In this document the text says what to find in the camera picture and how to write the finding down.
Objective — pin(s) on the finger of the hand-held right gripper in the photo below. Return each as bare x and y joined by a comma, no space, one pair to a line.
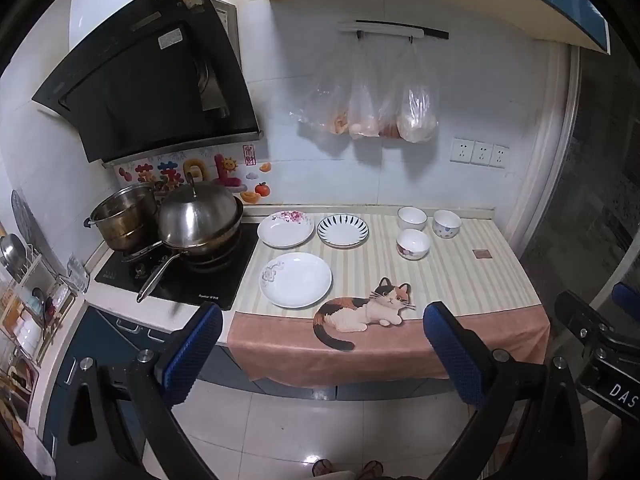
627,296
582,315

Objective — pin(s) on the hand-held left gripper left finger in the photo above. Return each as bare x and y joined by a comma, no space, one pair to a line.
192,355

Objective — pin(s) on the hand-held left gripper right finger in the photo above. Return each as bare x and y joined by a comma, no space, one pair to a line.
450,340

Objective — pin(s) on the white bowl with red flowers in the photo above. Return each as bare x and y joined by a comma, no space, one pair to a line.
413,245

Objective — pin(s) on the white bowl with black rim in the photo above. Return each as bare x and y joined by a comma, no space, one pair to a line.
412,217

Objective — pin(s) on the white plate with blue leaves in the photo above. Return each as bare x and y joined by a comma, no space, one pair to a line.
343,230

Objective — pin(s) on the white plate with pink flowers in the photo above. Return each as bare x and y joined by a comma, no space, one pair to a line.
285,230

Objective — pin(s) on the striped cat print cloth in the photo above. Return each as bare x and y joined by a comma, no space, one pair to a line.
450,285

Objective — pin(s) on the black gas stove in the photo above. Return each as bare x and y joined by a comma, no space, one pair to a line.
212,285

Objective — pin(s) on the brown cloth label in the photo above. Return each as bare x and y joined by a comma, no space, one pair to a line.
483,254

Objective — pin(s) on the white bowl with coloured dots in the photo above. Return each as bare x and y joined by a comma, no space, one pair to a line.
446,225

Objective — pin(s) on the glass sliding door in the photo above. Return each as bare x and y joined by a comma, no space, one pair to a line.
590,170

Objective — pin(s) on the steel wok lid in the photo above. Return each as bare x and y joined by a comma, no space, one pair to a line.
197,215

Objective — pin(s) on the person's right foot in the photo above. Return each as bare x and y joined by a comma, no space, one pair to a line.
372,470

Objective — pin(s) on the steel stock pot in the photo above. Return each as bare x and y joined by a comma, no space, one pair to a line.
125,217

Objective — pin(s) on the grey round mesh screen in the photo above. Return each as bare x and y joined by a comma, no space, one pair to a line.
25,215

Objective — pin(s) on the clear plastic bag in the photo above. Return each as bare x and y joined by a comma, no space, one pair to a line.
327,105
417,110
364,110

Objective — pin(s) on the black range hood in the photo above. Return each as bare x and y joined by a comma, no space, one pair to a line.
150,85

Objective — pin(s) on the white wall socket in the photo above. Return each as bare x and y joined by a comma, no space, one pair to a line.
499,156
462,150
482,153

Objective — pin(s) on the colourful wall stickers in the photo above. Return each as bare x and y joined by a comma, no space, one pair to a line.
220,167

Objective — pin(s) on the white wall hook rail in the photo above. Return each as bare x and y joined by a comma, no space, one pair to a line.
390,27

